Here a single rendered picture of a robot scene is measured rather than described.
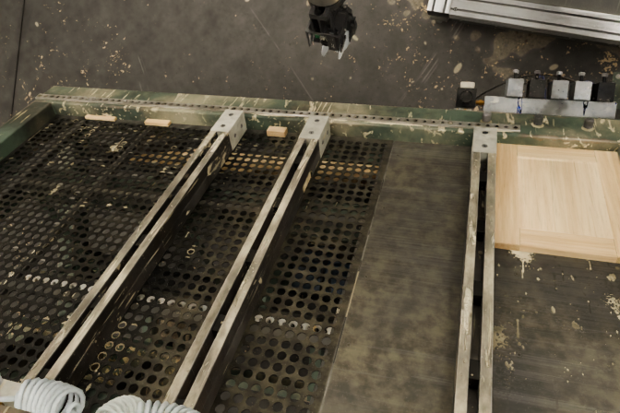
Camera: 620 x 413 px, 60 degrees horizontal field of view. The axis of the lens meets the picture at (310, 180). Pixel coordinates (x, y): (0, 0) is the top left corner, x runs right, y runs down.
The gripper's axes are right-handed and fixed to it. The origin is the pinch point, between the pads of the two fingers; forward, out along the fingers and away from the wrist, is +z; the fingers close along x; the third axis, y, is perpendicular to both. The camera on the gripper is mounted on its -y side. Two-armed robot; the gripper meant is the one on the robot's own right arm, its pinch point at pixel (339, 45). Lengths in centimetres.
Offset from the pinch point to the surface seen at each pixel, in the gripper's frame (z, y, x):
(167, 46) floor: 118, -57, -123
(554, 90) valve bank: 47, -29, 53
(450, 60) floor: 110, -74, 18
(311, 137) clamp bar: 36.8, 8.0, -9.9
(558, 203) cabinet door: 32, 12, 57
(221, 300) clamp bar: 6, 60, -7
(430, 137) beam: 46, -4, 22
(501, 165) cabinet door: 39, 2, 42
